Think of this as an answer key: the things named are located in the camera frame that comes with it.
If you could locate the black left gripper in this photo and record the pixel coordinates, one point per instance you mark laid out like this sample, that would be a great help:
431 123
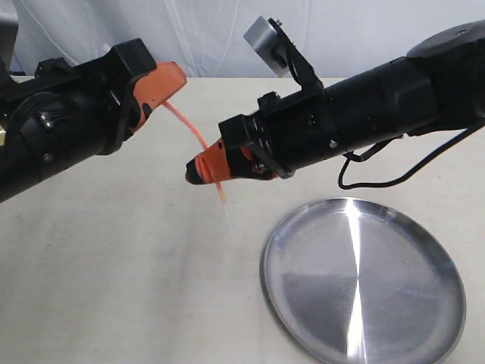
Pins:
91 108

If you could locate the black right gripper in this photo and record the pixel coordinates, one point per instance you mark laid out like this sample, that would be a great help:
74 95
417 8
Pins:
282 136

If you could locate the thin orange glow stick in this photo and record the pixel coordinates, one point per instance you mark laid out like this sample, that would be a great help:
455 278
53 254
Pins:
196 133

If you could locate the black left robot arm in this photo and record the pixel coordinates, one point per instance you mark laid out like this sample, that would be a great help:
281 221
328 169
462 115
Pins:
23 167

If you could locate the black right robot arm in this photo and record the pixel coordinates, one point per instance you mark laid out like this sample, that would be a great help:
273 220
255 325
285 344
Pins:
437 86

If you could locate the white wrinkled backdrop cloth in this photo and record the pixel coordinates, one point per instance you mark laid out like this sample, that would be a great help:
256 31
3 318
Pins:
339 38

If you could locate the round stainless steel plate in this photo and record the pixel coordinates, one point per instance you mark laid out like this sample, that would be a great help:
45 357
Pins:
352 281

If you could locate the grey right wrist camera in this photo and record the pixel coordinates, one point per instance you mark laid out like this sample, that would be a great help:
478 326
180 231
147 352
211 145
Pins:
266 43

